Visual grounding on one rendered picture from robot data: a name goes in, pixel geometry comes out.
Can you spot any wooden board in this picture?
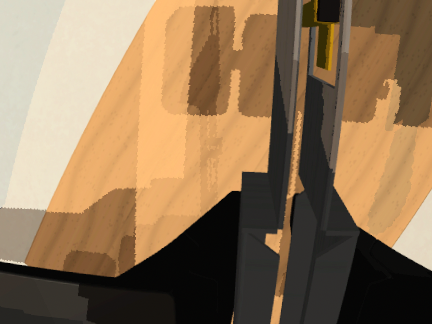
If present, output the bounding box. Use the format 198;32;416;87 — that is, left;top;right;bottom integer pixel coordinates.
25;0;432;324

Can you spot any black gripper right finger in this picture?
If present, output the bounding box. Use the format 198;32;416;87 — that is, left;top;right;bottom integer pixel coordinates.
336;226;432;324

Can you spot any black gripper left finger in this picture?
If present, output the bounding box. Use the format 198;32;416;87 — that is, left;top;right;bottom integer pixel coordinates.
0;191;240;324

